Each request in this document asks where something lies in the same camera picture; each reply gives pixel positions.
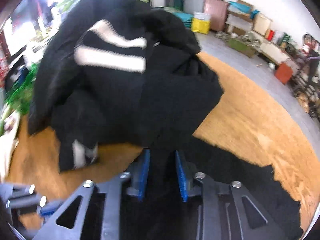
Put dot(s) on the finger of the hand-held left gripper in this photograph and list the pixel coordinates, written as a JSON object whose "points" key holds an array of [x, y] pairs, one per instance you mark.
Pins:
{"points": [[25, 200]]}

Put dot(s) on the white square box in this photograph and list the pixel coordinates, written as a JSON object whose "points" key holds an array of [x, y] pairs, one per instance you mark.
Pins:
{"points": [[262, 25]]}

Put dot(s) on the green mesh bag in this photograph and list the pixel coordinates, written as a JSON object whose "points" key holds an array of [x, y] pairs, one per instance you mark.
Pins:
{"points": [[22, 90]]}

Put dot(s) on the green cardboard box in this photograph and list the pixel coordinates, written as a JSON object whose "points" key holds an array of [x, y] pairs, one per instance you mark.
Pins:
{"points": [[241, 47]]}

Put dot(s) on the orange paper bag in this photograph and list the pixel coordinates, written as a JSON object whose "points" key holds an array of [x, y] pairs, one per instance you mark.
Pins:
{"points": [[283, 73]]}

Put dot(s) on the white low cabinet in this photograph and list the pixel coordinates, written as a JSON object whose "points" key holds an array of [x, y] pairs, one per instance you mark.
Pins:
{"points": [[277, 51]]}

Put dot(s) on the brown cardboard box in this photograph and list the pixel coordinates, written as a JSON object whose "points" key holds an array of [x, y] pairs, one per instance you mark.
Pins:
{"points": [[243, 5]]}

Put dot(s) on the large pink suitcase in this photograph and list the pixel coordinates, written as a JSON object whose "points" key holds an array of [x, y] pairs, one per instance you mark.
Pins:
{"points": [[216, 15]]}

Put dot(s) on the black knit sweater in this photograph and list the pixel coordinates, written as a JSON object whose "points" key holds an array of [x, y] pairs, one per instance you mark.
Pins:
{"points": [[225, 170]]}

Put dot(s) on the black garment with white stripes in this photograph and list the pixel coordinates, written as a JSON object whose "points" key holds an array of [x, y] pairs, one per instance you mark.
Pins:
{"points": [[150, 92]]}

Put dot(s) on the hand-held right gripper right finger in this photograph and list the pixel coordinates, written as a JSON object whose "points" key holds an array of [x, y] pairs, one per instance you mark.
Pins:
{"points": [[180, 177]]}

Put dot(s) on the glass sliding door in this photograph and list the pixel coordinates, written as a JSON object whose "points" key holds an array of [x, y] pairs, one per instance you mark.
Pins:
{"points": [[20, 35]]}

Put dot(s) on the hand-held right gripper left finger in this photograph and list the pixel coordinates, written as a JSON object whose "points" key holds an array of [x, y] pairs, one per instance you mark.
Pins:
{"points": [[145, 172]]}

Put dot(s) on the yellow bag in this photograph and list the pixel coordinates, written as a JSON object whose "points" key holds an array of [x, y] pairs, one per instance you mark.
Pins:
{"points": [[200, 26]]}

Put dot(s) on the black folding cart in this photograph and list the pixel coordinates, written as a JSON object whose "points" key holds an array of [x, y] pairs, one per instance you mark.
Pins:
{"points": [[308, 80]]}

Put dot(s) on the teal suitcase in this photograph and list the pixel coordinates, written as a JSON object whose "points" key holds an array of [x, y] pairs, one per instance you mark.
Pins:
{"points": [[183, 20]]}

